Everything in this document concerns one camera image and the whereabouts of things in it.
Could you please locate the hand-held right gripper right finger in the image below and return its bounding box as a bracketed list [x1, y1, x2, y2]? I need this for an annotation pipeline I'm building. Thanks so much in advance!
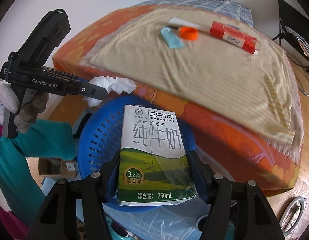
[188, 150, 286, 240]

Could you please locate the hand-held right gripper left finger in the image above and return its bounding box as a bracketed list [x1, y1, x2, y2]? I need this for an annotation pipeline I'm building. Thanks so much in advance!
[29, 149, 121, 240]

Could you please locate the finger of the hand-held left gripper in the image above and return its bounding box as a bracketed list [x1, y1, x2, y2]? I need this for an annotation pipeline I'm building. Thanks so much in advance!
[69, 82, 108, 99]
[43, 66, 90, 84]

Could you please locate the white tissue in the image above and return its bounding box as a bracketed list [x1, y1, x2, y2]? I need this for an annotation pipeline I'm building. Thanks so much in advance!
[85, 76, 137, 107]

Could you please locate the blue plastic basket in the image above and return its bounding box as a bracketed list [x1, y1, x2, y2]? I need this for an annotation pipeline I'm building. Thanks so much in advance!
[77, 96, 207, 210]

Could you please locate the green and white milk carton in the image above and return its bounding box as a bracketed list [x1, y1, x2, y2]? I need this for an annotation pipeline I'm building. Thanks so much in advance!
[117, 104, 198, 206]

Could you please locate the light blue wrapper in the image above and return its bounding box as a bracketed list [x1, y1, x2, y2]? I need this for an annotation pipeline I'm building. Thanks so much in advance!
[160, 26, 185, 49]

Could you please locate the orange bottle cap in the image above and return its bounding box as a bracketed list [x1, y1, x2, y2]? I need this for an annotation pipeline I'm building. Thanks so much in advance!
[180, 27, 199, 41]

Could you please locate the red and white box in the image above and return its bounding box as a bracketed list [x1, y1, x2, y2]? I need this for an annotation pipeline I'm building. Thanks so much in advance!
[210, 21, 257, 55]

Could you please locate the person's left forearm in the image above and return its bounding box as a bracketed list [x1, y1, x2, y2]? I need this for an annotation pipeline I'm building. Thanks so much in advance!
[0, 119, 77, 228]

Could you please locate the person's left hand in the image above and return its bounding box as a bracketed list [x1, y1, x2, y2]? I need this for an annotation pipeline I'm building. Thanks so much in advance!
[0, 80, 46, 134]

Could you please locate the clear plastic bag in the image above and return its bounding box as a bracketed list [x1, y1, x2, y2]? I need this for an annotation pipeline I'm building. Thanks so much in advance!
[104, 202, 212, 240]

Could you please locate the small cardboard box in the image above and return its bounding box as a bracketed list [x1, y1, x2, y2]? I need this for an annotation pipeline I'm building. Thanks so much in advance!
[38, 157, 77, 178]

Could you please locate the yellow striped cloth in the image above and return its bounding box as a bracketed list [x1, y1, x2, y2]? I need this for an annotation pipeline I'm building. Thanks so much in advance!
[89, 7, 297, 145]

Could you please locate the pink clothing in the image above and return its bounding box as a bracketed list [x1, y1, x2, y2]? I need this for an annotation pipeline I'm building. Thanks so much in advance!
[0, 200, 28, 240]

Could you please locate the blue checked bed sheet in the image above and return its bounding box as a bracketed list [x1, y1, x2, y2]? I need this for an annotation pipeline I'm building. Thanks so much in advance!
[134, 0, 254, 28]

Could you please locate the checked cloth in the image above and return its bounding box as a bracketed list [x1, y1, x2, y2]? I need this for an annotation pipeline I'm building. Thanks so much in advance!
[286, 26, 309, 63]

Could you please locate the black folding chair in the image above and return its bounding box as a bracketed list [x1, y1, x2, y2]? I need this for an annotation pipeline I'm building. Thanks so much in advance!
[271, 0, 309, 97]

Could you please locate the white ring light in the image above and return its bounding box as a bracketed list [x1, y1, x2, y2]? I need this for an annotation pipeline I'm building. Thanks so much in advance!
[277, 196, 307, 234]

